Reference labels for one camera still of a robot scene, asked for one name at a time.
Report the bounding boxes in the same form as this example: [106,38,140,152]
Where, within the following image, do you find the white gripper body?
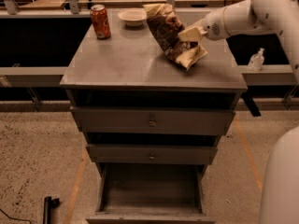
[196,7,225,40]

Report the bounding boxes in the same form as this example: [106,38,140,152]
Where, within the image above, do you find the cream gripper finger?
[178,26,207,42]

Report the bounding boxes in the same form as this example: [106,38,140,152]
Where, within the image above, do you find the brown chip bag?
[143,4,207,70]

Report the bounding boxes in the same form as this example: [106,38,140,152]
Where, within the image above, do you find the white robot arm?
[178,0,299,224]

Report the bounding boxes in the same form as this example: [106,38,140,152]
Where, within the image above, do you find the grey wooden drawer cabinet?
[59,9,249,224]

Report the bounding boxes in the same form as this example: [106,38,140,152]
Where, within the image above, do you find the grey top drawer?
[71,106,235,135]

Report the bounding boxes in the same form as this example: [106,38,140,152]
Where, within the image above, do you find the grey middle drawer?
[87,144,217,165]

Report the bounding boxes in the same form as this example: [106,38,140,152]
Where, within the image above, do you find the grey open bottom drawer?
[86,163,216,224]

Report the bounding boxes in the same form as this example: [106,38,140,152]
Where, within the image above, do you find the clear sanitizer pump bottle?
[248,48,264,72]

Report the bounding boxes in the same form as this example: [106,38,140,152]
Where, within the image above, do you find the white ceramic bowl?
[118,8,147,27]

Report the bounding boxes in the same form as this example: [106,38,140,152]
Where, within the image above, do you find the orange soda can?
[90,5,111,39]

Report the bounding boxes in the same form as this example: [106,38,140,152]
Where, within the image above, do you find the black floor post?
[43,196,60,224]

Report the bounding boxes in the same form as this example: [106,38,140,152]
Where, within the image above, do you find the black floor cable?
[0,207,34,224]

